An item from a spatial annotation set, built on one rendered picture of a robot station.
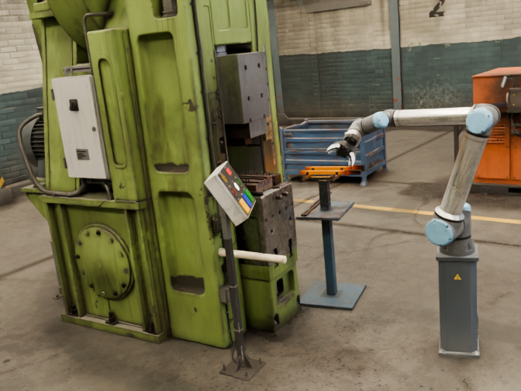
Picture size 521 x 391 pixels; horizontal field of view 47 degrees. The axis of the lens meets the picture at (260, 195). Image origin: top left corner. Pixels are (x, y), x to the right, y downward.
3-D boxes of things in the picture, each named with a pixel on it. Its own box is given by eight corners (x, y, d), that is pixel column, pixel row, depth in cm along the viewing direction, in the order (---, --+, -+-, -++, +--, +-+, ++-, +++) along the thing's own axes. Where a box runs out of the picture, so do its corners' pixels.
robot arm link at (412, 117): (506, 101, 298) (383, 106, 340) (498, 104, 288) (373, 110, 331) (507, 124, 300) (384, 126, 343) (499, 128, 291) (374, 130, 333)
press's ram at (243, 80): (277, 114, 384) (270, 50, 374) (244, 124, 353) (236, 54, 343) (223, 115, 406) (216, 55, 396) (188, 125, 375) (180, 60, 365)
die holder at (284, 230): (297, 246, 404) (291, 181, 393) (269, 266, 373) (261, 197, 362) (229, 239, 433) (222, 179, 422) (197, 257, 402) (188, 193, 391)
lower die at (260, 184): (273, 187, 384) (271, 174, 382) (257, 195, 368) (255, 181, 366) (219, 185, 406) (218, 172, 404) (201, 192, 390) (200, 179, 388)
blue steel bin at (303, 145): (389, 171, 793) (386, 116, 775) (365, 186, 728) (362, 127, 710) (309, 168, 857) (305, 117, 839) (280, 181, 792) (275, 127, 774)
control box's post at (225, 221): (247, 367, 350) (226, 188, 323) (243, 370, 347) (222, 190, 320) (242, 365, 352) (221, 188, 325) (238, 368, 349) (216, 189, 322)
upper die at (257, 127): (267, 132, 375) (266, 117, 373) (250, 138, 359) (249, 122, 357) (213, 133, 397) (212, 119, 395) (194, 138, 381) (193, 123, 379)
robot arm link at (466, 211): (475, 230, 331) (474, 200, 327) (464, 240, 318) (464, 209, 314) (448, 227, 340) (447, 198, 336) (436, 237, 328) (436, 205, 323)
